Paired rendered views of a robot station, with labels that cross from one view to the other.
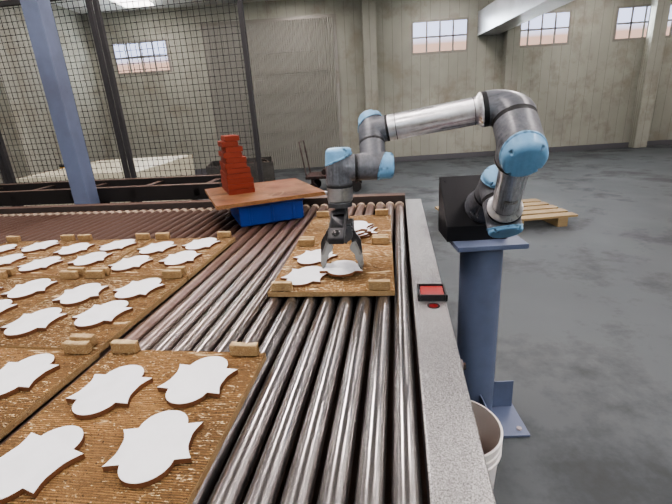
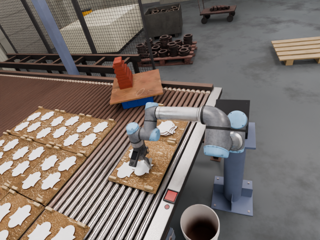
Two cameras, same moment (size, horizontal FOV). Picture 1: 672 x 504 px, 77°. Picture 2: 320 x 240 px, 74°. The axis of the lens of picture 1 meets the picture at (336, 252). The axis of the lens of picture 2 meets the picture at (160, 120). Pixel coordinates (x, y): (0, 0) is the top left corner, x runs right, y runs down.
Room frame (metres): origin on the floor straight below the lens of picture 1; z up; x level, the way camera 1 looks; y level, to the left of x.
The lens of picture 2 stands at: (0.41, -0.57, 2.05)
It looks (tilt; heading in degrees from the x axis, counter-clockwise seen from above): 39 degrees down; 24
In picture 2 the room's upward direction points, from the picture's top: 13 degrees counter-clockwise
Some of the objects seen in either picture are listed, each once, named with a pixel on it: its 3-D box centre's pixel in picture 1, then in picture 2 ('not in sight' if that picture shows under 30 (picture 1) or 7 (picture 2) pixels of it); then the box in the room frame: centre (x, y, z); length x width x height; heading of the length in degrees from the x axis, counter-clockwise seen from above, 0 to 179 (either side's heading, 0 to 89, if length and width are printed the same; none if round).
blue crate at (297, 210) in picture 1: (265, 206); (137, 94); (2.03, 0.33, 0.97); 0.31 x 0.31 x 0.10; 21
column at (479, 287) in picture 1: (477, 329); (234, 168); (1.64, -0.60, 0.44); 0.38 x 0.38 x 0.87; 89
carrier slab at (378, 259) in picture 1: (337, 266); (144, 161); (1.25, 0.00, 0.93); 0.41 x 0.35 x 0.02; 173
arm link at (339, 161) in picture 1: (339, 167); (134, 132); (1.21, -0.03, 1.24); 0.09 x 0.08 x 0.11; 88
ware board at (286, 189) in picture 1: (261, 191); (136, 85); (2.09, 0.35, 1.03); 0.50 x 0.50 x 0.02; 21
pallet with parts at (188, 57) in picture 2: not in sight; (165, 47); (5.04, 0.94, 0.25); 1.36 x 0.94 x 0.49; 89
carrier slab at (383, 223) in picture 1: (348, 229); (166, 123); (1.66, -0.06, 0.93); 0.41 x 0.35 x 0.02; 172
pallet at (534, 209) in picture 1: (500, 215); (314, 49); (4.86, -2.00, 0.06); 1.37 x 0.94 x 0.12; 91
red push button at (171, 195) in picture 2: (431, 292); (171, 196); (1.02, -0.25, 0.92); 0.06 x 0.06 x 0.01; 81
